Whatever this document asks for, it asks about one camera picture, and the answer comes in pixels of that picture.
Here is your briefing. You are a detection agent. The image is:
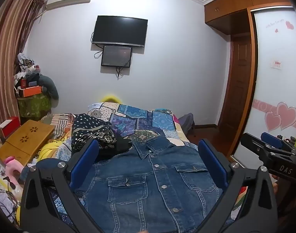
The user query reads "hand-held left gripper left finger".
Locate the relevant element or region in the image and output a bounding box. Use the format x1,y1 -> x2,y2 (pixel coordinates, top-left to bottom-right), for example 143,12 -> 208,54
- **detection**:
20,138 -> 107,233

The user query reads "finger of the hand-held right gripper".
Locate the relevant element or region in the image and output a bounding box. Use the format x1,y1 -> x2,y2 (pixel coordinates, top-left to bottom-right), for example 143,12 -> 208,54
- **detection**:
241,132 -> 272,159
260,131 -> 296,152

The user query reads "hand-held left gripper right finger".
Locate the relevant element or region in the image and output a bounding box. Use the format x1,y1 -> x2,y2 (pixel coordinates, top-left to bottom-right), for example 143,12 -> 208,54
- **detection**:
198,138 -> 278,233

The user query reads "blue denim jacket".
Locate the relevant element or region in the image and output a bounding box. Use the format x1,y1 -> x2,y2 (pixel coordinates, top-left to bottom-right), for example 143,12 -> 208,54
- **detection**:
74,127 -> 224,233

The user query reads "white blue-print bedsheet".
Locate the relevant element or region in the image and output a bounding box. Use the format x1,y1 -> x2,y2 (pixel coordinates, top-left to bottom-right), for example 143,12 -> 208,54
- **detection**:
55,141 -> 74,162

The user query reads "navy gold-patterned garment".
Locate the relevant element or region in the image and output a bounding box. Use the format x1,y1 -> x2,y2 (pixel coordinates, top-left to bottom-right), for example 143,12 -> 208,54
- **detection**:
71,113 -> 133,161

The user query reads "yellow printed blanket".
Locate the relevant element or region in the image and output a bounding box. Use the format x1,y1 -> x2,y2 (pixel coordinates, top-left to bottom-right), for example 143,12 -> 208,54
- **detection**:
37,136 -> 74,161

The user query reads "striped multicolour cloth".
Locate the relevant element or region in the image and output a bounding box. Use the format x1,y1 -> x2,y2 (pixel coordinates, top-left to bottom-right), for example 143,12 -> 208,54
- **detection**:
40,113 -> 77,139

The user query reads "dark grey bag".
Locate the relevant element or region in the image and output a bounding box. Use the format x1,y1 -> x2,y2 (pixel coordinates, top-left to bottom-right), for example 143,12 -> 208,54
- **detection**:
177,113 -> 195,133

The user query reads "blue patchwork quilt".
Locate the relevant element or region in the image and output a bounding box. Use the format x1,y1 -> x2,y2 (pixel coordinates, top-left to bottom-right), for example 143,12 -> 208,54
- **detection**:
87,101 -> 200,152

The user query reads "yellow object behind bed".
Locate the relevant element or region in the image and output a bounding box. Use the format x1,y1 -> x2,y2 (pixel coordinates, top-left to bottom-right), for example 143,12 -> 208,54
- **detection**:
100,94 -> 123,104

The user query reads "wooden folding bed table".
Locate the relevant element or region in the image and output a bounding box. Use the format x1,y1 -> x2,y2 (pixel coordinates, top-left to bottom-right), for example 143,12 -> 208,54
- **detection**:
0,119 -> 56,167

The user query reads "red white door sticker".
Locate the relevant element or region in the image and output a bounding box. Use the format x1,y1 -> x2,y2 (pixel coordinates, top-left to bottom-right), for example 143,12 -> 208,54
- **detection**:
270,59 -> 283,70

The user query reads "red and white box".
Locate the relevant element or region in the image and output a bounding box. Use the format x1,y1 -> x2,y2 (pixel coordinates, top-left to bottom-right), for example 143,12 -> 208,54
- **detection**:
0,116 -> 20,139

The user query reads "orange box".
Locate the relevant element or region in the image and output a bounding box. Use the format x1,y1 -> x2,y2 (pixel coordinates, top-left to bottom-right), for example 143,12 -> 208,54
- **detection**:
22,85 -> 42,97

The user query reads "pile of mixed cloths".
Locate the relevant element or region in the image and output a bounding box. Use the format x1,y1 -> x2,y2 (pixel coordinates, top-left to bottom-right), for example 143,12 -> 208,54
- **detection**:
15,53 -> 42,79

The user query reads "wooden overhead cabinet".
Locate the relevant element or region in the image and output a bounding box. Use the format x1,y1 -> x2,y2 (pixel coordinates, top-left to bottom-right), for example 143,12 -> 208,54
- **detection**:
203,0 -> 296,36

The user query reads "brown striped curtain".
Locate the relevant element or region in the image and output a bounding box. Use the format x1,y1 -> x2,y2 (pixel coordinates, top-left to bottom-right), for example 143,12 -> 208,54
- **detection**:
0,0 -> 49,137

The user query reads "black television cable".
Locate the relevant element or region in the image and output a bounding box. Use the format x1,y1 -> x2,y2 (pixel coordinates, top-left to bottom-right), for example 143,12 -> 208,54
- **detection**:
91,31 -> 104,59

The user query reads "small black wall monitor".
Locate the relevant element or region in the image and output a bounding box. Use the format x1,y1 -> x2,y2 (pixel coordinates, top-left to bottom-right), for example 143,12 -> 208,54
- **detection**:
101,45 -> 133,68

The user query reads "black wall television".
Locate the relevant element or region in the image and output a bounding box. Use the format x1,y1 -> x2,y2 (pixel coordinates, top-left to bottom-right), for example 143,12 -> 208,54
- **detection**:
91,15 -> 149,48

